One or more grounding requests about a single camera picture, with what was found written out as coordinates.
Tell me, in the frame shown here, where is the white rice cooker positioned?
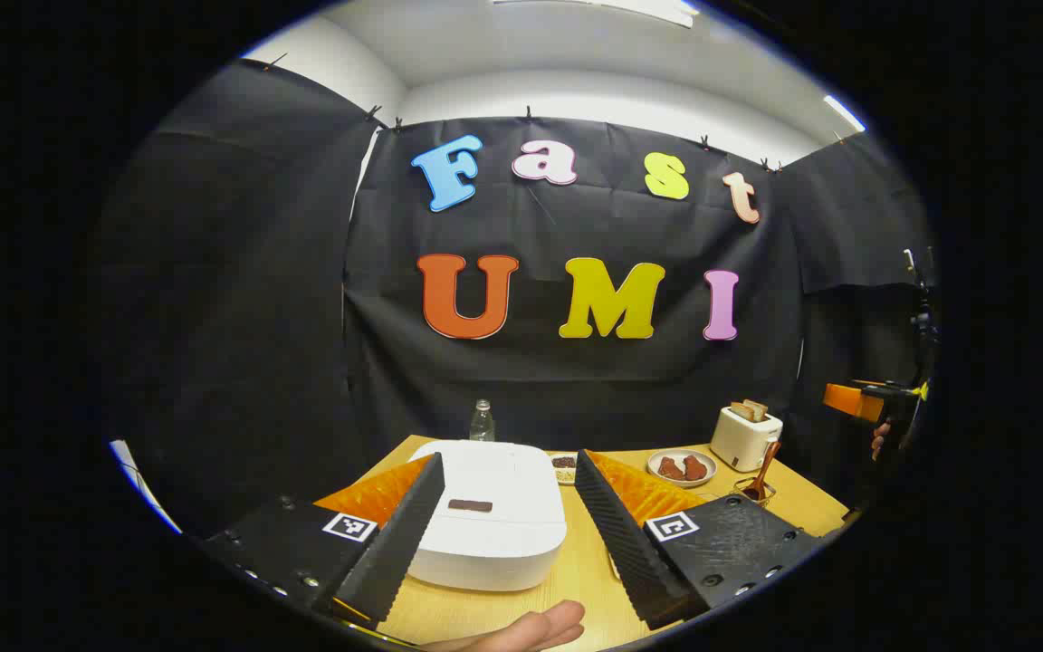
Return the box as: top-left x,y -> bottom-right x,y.
406,440 -> 569,593

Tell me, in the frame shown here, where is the wire chopstick holder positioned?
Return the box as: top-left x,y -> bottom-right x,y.
732,477 -> 778,508

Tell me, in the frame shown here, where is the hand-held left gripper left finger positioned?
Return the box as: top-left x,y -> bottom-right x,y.
205,453 -> 446,630

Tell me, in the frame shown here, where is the black backdrop cloth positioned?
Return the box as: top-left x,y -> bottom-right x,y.
91,59 -> 934,535

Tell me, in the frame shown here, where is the wooden spoon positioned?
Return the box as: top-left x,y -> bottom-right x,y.
743,439 -> 783,503

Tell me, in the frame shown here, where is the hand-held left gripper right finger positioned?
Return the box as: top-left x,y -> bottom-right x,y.
574,448 -> 826,630

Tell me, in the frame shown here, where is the long ceiling light panel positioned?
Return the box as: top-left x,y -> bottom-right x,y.
494,0 -> 699,28

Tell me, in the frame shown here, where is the white toaster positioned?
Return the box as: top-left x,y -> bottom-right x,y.
710,406 -> 784,474

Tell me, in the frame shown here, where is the white round plate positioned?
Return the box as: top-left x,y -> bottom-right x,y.
646,448 -> 718,489

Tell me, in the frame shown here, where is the small ceiling light panel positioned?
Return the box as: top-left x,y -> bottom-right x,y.
825,95 -> 866,133

